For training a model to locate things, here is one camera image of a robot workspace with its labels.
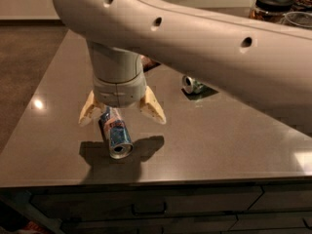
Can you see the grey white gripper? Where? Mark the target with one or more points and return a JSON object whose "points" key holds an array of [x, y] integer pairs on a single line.
{"points": [[117, 93]]}

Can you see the blue silver redbull can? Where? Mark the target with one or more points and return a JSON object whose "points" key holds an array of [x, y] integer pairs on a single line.
{"points": [[114, 131]]}

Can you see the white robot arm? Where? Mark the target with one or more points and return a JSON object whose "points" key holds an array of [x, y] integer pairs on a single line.
{"points": [[263, 64]]}

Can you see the green soda can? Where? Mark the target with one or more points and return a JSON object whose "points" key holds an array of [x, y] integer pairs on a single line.
{"points": [[192, 86]]}

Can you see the brown chips bag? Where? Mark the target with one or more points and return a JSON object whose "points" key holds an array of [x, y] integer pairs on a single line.
{"points": [[148, 63]]}

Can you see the lower dark cabinet drawer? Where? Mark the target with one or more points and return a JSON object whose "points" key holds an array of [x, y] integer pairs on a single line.
{"points": [[288, 223]]}

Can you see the glass jar with black lid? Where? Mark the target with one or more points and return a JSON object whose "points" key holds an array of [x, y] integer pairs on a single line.
{"points": [[270, 10]]}

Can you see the right dark cabinet drawer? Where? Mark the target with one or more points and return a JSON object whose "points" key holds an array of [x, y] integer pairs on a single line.
{"points": [[287, 197]]}

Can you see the clear glass bowl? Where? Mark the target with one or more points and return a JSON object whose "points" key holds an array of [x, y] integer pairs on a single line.
{"points": [[298, 19]]}

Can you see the dark cabinet drawer with handle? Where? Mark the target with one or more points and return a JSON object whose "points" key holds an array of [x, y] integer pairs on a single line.
{"points": [[146, 203]]}

